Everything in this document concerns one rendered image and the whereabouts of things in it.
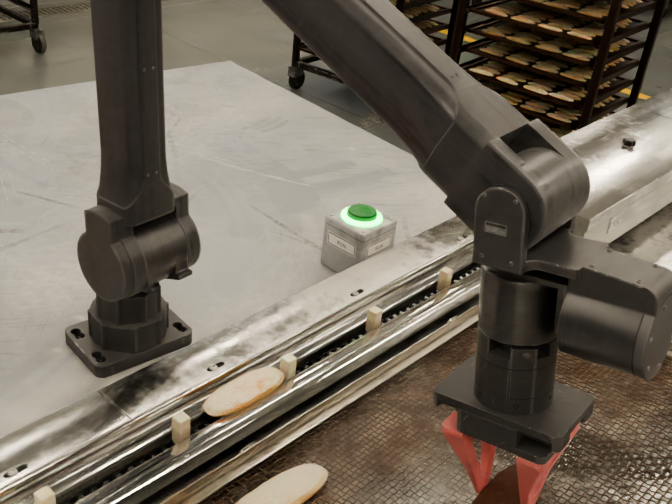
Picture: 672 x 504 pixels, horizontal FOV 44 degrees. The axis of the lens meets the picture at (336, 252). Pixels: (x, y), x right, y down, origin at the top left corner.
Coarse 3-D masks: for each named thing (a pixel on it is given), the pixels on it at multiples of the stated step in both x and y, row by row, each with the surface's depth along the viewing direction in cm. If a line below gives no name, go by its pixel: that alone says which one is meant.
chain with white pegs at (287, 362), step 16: (448, 272) 104; (464, 272) 111; (416, 304) 103; (368, 320) 96; (384, 320) 99; (352, 336) 96; (288, 368) 86; (304, 368) 90; (176, 416) 77; (176, 432) 77; (192, 432) 80; (160, 448) 77; (128, 464) 75; (112, 480) 74; (48, 496) 68; (80, 496) 72
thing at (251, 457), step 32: (416, 352) 86; (448, 352) 86; (352, 384) 79; (384, 384) 81; (416, 384) 81; (320, 416) 76; (352, 416) 76; (384, 416) 76; (416, 416) 76; (448, 416) 76; (640, 416) 75; (256, 448) 71; (320, 448) 72; (416, 448) 72; (448, 448) 72; (576, 448) 71; (608, 448) 71; (224, 480) 68; (256, 480) 68; (448, 480) 68; (576, 480) 67; (608, 480) 67; (640, 480) 67
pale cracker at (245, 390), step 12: (252, 372) 85; (264, 372) 86; (276, 372) 86; (228, 384) 84; (240, 384) 84; (252, 384) 84; (264, 384) 84; (276, 384) 85; (216, 396) 82; (228, 396) 82; (240, 396) 82; (252, 396) 82; (264, 396) 84; (204, 408) 81; (216, 408) 81; (228, 408) 81; (240, 408) 81
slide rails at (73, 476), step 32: (416, 288) 104; (448, 288) 105; (352, 320) 97; (288, 352) 90; (224, 384) 85; (288, 384) 86; (192, 416) 80; (224, 416) 81; (128, 448) 76; (64, 480) 72; (128, 480) 72
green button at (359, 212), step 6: (360, 204) 110; (348, 210) 109; (354, 210) 109; (360, 210) 109; (366, 210) 109; (372, 210) 109; (348, 216) 108; (354, 216) 108; (360, 216) 107; (366, 216) 108; (372, 216) 108
